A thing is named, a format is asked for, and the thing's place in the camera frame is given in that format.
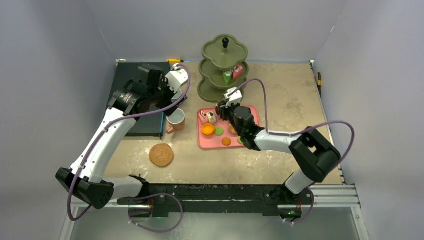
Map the white roll cake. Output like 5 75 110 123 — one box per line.
206 111 217 125

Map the purple green cake slice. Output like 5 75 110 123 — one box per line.
222 69 233 85

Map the pink serving tray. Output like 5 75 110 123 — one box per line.
196 107 244 149

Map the pink triangle cake slice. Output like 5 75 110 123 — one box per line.
232 64 244 81

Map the green three-tier stand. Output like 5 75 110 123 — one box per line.
197 34 249 103

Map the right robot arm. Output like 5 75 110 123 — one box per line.
215 101 342 204

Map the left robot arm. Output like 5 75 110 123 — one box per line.
55 63 191 211

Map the grey mug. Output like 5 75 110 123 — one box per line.
171 89 183 103

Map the round bread bun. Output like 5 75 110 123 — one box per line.
228 123 237 135

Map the yellow screwdriver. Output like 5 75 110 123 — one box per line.
167 58 185 63

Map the pink strawberry roll cake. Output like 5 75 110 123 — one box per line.
198 109 208 121

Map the green macaron near tart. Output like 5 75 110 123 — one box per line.
214 126 224 136

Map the orange egg tart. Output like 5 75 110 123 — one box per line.
200 123 215 136

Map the green macaron lower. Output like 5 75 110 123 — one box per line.
237 136 243 145

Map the chocolate chip cookie lower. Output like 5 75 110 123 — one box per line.
221 137 232 147

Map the pink mug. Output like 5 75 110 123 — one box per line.
165 108 186 134

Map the dark blue flat box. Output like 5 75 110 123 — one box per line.
109 62 171 138

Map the woven rattan coaster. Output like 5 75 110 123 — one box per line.
149 143 175 167

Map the yellow black tool right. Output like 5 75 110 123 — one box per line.
317 71 322 89

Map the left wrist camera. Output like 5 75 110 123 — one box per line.
165 63 188 93

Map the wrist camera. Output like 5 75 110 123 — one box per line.
223 87 243 108
165 63 188 93

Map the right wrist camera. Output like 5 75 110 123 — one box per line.
223 87 243 108

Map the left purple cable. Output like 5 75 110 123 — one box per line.
67 63 192 233

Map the purple cable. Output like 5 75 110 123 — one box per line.
231 78 356 226
67 63 192 233

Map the black base frame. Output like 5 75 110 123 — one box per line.
117 179 313 218

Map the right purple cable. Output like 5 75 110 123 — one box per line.
231 78 356 226

